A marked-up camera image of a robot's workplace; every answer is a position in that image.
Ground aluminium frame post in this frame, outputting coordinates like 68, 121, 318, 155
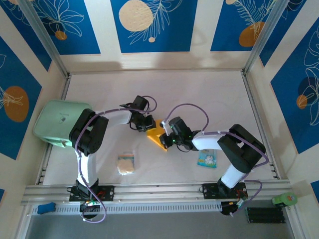
18, 0, 69, 78
243, 0, 291, 75

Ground mint green zip pouch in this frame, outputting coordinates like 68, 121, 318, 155
33, 99, 92, 149

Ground green tape roll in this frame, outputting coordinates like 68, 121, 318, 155
271, 193, 299, 208

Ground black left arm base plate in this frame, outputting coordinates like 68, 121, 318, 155
69, 185, 115, 202

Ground small blue foam block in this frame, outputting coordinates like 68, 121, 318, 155
37, 203, 56, 215

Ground black slotted rack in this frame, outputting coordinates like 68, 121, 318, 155
245, 207, 286, 224

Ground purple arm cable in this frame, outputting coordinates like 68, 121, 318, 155
165, 103, 269, 217
74, 96, 158, 224

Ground aluminium mounting rail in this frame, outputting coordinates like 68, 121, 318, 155
21, 180, 294, 206

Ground yellow orange cloth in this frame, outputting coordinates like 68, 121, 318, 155
146, 119, 172, 152

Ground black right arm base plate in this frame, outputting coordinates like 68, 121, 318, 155
202, 183, 247, 200

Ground clear bag of cotton pads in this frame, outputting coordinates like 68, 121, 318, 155
117, 150, 137, 176

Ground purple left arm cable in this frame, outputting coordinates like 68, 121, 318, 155
74, 96, 158, 224

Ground grey slotted cable duct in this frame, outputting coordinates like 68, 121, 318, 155
31, 202, 222, 216

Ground blue white wipes packet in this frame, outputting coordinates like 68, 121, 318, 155
197, 149, 217, 169

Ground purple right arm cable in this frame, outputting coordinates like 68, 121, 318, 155
165, 103, 269, 217

